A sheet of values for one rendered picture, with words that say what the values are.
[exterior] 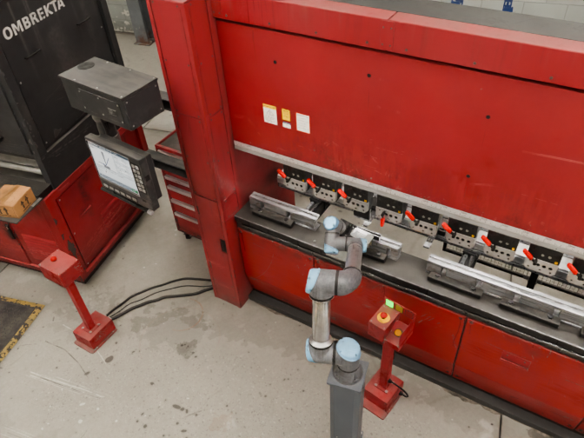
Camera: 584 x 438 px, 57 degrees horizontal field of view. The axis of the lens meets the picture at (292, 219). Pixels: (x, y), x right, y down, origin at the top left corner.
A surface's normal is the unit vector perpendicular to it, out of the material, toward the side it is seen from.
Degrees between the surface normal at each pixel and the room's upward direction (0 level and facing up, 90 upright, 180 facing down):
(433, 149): 90
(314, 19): 90
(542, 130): 90
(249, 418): 0
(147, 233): 0
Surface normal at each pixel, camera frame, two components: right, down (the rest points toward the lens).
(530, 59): -0.52, 0.59
